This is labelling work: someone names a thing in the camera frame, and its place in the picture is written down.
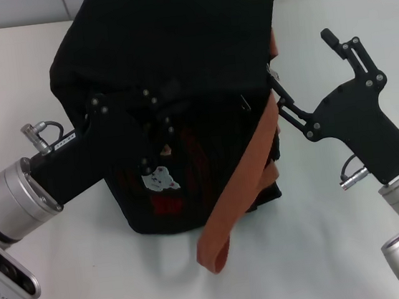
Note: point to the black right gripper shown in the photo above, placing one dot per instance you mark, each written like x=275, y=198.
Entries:
x=366, y=127

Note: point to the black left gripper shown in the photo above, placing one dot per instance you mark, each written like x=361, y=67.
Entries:
x=105, y=149

